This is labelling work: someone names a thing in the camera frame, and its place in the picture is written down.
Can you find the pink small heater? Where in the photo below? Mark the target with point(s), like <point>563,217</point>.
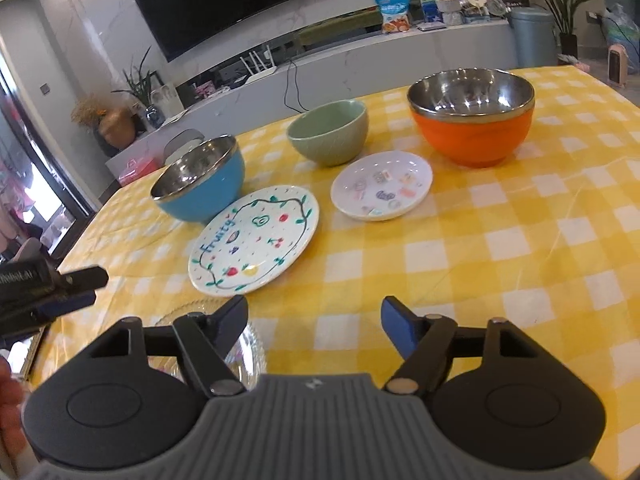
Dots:
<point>617,65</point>

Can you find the blue steel bowl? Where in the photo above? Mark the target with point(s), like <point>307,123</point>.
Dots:
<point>202,182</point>

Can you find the blue glass vase plant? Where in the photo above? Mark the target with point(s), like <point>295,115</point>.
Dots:
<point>139,83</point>

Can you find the grey blue trash bin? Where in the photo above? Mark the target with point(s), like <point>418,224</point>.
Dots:
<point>533,30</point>

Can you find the blue snack bag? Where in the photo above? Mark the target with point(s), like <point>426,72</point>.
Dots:
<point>395,15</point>

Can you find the brown ceramic vase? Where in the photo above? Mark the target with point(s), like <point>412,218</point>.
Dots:
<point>117,128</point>

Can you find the yellow checkered tablecloth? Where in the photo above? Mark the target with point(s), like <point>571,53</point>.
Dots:
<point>542,250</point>

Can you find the white wifi router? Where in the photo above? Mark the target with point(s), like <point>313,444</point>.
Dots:
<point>258,64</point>

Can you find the white tv console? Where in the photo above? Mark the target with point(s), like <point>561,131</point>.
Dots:
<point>348,71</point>

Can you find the white fruity painted plate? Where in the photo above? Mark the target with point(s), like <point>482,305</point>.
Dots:
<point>253,241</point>

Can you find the green ceramic bowl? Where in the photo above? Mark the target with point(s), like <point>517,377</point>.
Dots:
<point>331,134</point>

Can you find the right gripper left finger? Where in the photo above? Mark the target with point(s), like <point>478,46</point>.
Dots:
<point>199,343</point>

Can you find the person left hand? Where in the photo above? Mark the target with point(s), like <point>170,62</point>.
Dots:
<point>11,399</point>

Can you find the pink plastic box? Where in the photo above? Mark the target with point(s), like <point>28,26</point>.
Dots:
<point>136,169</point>

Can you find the potted snake plant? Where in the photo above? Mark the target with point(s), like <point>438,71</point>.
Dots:
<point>560,5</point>

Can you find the orange steel bowl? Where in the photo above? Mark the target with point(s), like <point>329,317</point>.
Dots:
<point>476,117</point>

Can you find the blue water bottle bag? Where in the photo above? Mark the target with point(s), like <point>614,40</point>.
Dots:
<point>620,28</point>

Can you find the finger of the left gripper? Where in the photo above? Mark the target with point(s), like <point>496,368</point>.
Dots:
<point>70,304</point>
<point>83,280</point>

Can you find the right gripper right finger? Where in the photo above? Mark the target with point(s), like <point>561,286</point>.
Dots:
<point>427,344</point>

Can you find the clear glass patterned plate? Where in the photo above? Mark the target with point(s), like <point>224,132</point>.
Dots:
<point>246,359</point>

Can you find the small white sticker plate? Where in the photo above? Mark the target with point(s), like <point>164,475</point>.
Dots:
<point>382,186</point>

